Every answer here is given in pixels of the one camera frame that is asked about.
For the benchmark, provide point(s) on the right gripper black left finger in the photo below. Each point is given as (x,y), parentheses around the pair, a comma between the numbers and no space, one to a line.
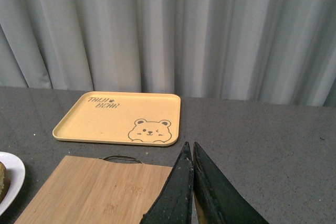
(174,203)

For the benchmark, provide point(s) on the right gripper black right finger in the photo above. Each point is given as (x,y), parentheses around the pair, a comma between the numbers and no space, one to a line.
(217,199)

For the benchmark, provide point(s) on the white round plate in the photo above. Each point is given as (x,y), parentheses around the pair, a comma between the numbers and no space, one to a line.
(16,174)

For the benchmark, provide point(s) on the bread slice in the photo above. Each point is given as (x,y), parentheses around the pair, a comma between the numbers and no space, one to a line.
(5,182)

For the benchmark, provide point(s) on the yellow bear tray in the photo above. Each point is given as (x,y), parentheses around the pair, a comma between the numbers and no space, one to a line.
(147,119)

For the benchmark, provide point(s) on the bamboo cutting board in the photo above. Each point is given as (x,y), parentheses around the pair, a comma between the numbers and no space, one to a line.
(91,190)

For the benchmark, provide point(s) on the grey curtain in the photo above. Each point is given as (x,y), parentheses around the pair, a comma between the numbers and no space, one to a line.
(275,51)

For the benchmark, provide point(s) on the metal cutting board handle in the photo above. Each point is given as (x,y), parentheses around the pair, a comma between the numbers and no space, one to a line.
(121,158)

